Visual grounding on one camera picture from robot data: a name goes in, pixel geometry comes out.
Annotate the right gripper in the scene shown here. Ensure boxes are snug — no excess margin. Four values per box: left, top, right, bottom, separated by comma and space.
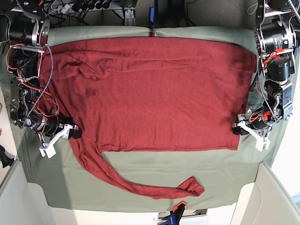
32, 116, 83, 146

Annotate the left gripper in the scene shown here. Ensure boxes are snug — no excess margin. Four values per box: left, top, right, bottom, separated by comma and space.
232, 106, 273, 139

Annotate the red long-sleeve shirt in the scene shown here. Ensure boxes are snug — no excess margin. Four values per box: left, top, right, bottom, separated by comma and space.
39, 37, 256, 200

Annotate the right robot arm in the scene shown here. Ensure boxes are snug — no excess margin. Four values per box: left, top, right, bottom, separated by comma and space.
0, 0, 82, 150

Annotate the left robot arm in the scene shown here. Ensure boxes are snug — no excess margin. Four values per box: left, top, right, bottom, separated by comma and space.
232, 0, 300, 150

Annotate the green table cloth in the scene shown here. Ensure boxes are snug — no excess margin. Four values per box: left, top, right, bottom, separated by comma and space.
11, 26, 288, 212

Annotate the black clamp left edge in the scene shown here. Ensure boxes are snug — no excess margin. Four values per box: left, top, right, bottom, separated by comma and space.
0, 146, 15, 168

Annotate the white bin right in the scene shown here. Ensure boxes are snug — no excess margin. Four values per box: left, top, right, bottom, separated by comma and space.
230, 163, 300, 225

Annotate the white bin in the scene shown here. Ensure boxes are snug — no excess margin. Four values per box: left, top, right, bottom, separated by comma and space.
230, 163, 300, 225
0, 160, 56, 225

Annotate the white bin left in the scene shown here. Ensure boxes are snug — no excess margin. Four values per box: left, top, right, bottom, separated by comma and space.
0, 160, 56, 225

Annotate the blue clamp bottom edge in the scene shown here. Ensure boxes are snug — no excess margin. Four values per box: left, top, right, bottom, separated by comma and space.
160, 201, 187, 225

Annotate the blue clamp edge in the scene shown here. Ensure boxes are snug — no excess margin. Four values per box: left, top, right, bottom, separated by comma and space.
160, 201, 187, 225
148, 7, 156, 37

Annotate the white power strip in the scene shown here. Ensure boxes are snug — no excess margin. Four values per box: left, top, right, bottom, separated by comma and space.
48, 0, 124, 15

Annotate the blue clamp top edge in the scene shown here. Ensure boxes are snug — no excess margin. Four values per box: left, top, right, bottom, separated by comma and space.
148, 7, 156, 37

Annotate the black power supply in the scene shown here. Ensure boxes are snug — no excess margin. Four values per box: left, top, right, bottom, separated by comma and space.
154, 0, 185, 28

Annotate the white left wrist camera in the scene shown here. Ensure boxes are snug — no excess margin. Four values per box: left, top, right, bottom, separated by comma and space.
255, 138, 270, 152

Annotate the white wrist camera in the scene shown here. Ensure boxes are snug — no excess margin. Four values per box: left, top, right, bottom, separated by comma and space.
39, 143, 56, 158
255, 138, 270, 152

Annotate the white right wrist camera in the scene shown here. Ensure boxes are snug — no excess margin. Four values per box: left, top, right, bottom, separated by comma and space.
39, 143, 56, 158

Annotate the metal table leg bracket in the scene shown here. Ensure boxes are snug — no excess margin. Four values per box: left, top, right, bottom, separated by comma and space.
123, 0, 138, 26

